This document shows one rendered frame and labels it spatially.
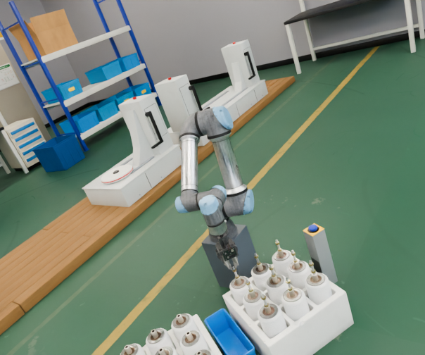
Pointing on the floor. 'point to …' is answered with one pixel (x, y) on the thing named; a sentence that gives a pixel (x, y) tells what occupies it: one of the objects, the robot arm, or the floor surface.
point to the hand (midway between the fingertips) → (232, 265)
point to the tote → (59, 153)
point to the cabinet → (21, 143)
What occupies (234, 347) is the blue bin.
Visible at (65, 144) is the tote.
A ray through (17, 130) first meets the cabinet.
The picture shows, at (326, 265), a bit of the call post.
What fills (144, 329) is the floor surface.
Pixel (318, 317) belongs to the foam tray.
